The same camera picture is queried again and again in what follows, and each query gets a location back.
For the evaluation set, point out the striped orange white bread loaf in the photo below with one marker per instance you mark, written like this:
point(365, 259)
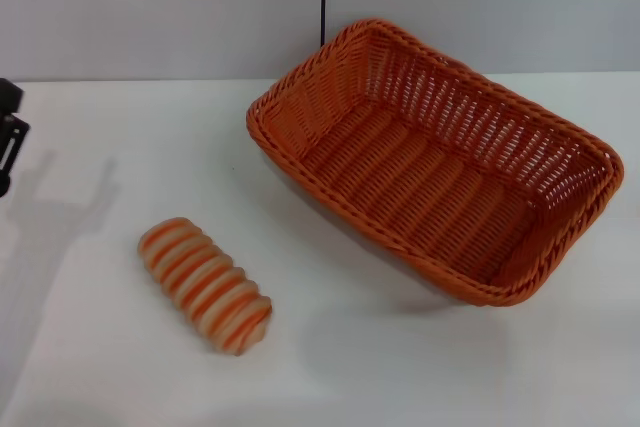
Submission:
point(205, 282)

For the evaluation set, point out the orange woven rectangular basket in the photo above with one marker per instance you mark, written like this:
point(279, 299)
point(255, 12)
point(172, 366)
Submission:
point(425, 187)

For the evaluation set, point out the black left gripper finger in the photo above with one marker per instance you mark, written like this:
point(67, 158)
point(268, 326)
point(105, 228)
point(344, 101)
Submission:
point(11, 97)

